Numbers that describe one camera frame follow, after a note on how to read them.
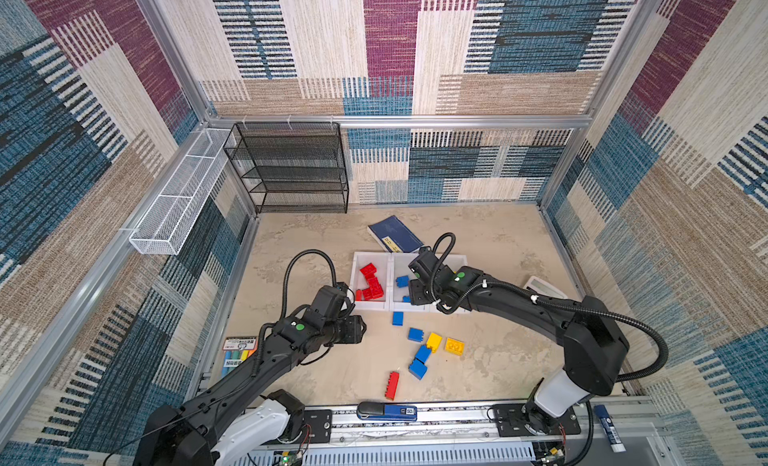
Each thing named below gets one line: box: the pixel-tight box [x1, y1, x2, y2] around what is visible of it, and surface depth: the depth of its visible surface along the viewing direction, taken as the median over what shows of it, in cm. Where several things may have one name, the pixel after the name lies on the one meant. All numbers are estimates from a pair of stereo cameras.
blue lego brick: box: [392, 311, 404, 326], surface depth 92 cm
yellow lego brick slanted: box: [426, 332, 443, 353], surface depth 87 cm
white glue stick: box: [594, 404, 627, 453], surface depth 73 cm
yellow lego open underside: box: [446, 338, 465, 356], surface depth 88 cm
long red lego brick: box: [356, 283, 384, 301], surface depth 96 cm
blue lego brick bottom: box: [408, 358, 428, 380], surface depth 83 cm
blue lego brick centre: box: [407, 327, 425, 343], surface depth 89 cm
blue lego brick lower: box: [415, 344, 432, 364], surface depth 85 cm
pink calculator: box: [523, 276, 568, 299], surface depth 96 cm
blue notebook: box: [367, 215, 424, 253], surface depth 111 cm
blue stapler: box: [357, 401, 418, 421], surface depth 74 cm
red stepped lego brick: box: [384, 371, 400, 401], surface depth 81 cm
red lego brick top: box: [360, 262, 377, 279], surface depth 101 cm
